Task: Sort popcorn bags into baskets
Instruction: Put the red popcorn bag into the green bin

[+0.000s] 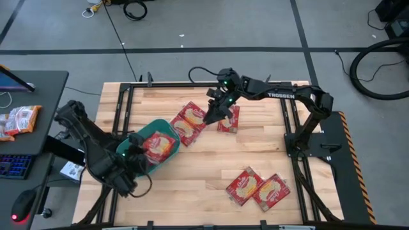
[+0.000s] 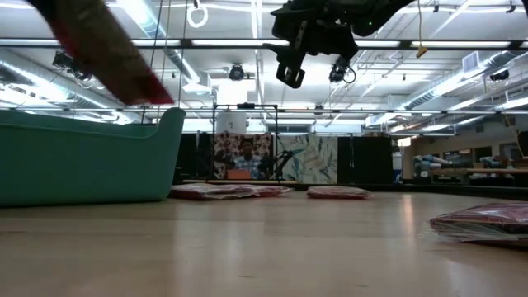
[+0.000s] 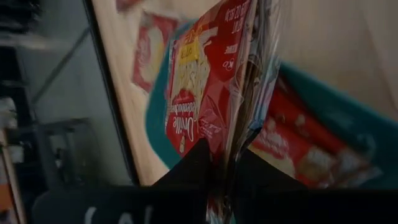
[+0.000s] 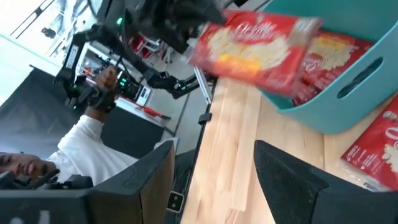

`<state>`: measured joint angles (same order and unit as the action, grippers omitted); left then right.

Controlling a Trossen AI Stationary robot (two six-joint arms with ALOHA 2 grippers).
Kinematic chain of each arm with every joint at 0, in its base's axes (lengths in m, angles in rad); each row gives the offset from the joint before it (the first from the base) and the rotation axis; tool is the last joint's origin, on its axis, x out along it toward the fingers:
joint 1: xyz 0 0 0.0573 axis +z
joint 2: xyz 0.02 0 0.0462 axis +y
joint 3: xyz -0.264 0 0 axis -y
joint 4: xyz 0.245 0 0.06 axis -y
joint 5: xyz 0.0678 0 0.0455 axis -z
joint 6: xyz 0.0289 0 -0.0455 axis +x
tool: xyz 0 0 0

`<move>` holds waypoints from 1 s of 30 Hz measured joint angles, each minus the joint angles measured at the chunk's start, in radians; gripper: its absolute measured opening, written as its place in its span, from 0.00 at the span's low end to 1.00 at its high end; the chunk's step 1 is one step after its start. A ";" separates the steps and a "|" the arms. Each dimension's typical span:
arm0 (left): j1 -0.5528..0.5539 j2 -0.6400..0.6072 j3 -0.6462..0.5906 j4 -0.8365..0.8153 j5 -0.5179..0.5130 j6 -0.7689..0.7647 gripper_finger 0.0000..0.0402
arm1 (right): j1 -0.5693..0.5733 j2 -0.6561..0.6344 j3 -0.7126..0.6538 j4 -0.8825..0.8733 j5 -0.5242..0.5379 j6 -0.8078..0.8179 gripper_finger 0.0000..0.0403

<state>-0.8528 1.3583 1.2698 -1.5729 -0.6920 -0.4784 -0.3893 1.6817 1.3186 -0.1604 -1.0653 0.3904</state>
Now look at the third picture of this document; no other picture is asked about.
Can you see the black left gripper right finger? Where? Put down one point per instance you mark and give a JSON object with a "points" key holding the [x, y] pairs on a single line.
{"points": [[280, 202]]}

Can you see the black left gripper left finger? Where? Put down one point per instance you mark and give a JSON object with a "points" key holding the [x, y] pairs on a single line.
{"points": [[174, 199]]}

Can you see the red Orville Redenbacher's popcorn bag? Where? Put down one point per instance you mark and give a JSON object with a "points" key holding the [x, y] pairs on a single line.
{"points": [[149, 53], [298, 137], [214, 62]]}

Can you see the teal plastic basket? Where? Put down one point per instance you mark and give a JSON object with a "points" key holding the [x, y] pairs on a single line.
{"points": [[342, 118]]}

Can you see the grey metal strut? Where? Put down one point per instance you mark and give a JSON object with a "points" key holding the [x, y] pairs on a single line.
{"points": [[60, 65]]}

